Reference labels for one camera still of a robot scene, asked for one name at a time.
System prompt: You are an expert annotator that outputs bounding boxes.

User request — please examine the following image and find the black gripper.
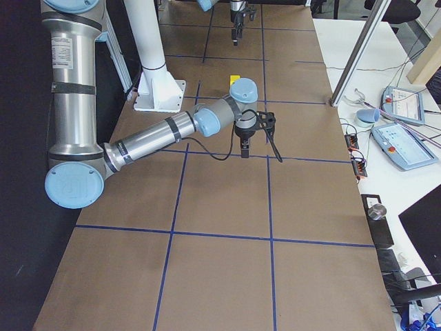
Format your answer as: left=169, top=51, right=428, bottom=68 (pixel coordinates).
left=234, top=119, right=258, bottom=159
left=230, top=10, right=246, bottom=46

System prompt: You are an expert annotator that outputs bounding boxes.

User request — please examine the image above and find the blue teach pendant far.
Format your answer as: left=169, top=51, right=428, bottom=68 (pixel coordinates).
left=381, top=86, right=425, bottom=126

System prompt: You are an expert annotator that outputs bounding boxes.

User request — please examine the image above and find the long reacher grabber tool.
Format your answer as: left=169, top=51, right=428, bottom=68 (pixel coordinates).
left=342, top=88, right=441, bottom=149

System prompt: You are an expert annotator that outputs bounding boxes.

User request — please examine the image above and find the orange black connector strip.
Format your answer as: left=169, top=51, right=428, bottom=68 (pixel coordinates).
left=345, top=133, right=367, bottom=181

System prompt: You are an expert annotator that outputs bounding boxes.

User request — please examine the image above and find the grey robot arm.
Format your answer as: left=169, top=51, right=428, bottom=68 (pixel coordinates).
left=196, top=0, right=249, bottom=46
left=41, top=1, right=258, bottom=209

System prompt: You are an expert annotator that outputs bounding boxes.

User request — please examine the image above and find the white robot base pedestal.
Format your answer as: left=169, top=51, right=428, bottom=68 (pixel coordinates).
left=124, top=0, right=186, bottom=113

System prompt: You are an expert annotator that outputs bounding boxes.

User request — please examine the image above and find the aluminium frame post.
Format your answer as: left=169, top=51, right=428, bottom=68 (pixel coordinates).
left=329, top=0, right=391, bottom=107

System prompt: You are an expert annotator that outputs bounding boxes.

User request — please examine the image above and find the yellow wooden cube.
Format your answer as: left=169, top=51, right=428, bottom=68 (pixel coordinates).
left=229, top=74, right=240, bottom=85

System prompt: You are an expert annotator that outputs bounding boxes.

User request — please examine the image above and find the blue teach pendant near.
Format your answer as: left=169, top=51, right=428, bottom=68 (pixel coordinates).
left=371, top=123, right=438, bottom=171

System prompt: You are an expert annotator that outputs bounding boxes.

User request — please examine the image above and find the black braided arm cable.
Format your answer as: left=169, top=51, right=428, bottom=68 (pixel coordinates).
left=182, top=109, right=263, bottom=161

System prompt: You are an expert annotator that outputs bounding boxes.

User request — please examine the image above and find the black box with knob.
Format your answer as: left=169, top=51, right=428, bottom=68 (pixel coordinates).
left=361, top=194, right=394, bottom=249

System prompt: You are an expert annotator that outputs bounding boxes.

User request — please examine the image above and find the blue teach pendant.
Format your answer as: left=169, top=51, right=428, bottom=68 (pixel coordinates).
left=371, top=123, right=438, bottom=171
left=381, top=86, right=425, bottom=126

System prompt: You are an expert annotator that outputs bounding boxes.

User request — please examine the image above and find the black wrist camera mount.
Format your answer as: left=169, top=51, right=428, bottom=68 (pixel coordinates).
left=244, top=6, right=256, bottom=21
left=257, top=112, right=283, bottom=163

